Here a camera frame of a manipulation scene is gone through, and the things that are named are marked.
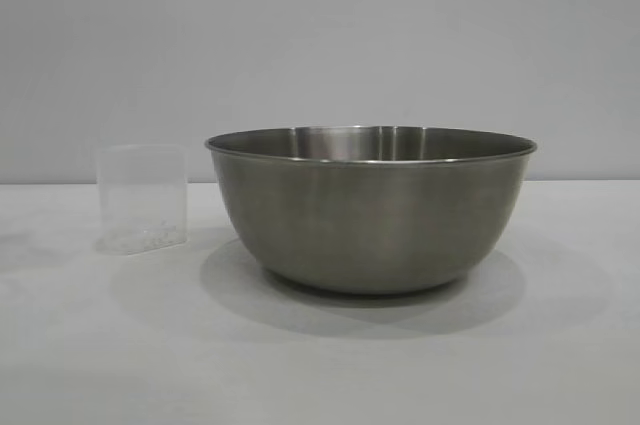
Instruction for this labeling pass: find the stainless steel mixing bowl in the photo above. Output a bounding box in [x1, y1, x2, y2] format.
[203, 124, 539, 296]

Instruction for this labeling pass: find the translucent plastic measuring cup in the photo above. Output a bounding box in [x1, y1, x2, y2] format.
[94, 143, 187, 257]

